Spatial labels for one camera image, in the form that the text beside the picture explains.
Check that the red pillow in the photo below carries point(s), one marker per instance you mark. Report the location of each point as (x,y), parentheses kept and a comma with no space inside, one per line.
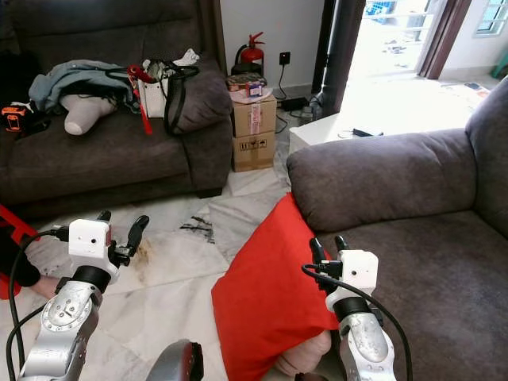
(266,294)

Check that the robot silver left arm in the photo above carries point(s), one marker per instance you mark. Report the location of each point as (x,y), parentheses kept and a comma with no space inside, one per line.
(63,317)

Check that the robot silver right arm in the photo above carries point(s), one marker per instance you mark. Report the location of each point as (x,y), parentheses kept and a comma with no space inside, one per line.
(365,341)

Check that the grey sofa holding clutter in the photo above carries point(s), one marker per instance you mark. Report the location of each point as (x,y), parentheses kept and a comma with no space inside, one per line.
(111,167)

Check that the pink plush pillow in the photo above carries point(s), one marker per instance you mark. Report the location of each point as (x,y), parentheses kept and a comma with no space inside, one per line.
(305,357)

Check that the grey sofa with wide armrest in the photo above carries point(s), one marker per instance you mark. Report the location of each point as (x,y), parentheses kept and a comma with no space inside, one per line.
(405,182)

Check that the person bare foot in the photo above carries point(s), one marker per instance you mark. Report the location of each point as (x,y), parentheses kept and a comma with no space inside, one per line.
(49,287)

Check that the red plastic stool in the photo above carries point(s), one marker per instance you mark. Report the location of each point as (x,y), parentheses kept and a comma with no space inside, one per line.
(12,218)

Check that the person leg in black trousers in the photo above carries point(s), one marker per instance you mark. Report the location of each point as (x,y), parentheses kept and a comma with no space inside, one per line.
(17,258)

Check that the flat black device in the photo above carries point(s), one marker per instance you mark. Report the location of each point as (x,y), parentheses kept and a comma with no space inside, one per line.
(367,132)

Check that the white low table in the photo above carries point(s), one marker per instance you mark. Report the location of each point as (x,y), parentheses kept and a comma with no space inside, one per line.
(317,131)

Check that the cardboard box with black symbols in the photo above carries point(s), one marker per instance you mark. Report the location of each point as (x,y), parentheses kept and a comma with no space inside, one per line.
(253,152)

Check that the robot grey left leg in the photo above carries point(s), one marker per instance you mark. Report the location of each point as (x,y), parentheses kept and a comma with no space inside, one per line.
(173,363)

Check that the orange and black device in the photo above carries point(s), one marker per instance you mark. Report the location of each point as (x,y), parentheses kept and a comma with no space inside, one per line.
(14,119)

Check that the grey blue garment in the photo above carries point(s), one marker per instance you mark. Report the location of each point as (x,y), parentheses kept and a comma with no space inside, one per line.
(75,79)

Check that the cardboard box with red tape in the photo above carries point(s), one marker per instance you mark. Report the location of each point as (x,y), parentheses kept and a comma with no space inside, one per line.
(254,117)

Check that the small packets pile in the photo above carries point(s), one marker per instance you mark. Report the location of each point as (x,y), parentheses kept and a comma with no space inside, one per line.
(246,87)

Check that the dark grey curtain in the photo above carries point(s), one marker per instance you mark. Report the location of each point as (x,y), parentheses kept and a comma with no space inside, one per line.
(341,51)

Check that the red fire extinguisher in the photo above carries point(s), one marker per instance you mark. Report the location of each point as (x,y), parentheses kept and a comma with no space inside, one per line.
(252,55)

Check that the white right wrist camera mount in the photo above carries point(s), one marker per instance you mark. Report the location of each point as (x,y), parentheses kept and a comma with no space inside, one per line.
(359,270)

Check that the black wall socket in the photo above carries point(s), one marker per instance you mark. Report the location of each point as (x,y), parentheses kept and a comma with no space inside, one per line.
(284,58)

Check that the brown door frame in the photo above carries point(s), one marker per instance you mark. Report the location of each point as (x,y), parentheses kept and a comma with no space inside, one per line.
(444,36)

